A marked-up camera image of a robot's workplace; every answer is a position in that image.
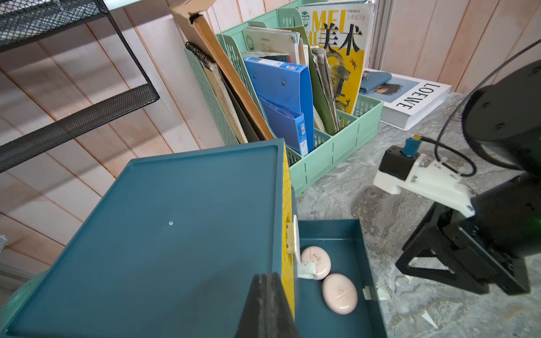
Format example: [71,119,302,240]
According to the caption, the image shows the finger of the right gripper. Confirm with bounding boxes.
[395,246,490,295]
[401,202,449,258]

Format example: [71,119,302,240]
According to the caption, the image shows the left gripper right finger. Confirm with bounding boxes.
[266,273,299,337]

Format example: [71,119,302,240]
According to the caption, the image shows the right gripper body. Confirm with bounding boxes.
[439,205,531,295]

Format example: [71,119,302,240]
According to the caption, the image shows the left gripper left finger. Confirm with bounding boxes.
[235,274,267,337]

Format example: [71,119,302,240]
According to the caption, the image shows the yellow drawer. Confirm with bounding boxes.
[281,151,295,318]

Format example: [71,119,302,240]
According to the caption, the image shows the pink earphone case bottom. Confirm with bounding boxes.
[322,273,359,315]

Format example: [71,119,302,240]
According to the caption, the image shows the pink earphone case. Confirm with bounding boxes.
[300,246,332,280]
[322,273,359,315]

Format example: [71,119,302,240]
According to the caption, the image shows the pink earphone case top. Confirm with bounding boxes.
[300,246,332,280]

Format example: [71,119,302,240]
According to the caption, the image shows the teal bottom drawer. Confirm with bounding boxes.
[295,219,387,337]

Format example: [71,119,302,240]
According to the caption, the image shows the teal drawer cabinet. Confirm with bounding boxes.
[1,140,295,337]

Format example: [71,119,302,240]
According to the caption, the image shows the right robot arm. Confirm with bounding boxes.
[396,61,540,295]

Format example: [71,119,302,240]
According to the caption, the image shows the green file organizer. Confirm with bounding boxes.
[185,0,385,197]

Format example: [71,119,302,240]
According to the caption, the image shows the LOEWE book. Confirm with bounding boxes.
[359,69,452,131]

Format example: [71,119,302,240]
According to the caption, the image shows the blue binder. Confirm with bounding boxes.
[244,57,315,156]

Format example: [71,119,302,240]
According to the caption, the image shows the newspapers in organizer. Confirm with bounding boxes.
[310,46,340,135]

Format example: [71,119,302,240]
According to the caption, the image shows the yellow magazine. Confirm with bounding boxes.
[297,1,376,114]

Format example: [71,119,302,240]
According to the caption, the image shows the brown envelope folder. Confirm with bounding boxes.
[170,1,275,140]

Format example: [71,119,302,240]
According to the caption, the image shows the black mesh basket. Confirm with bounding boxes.
[1,1,170,175]

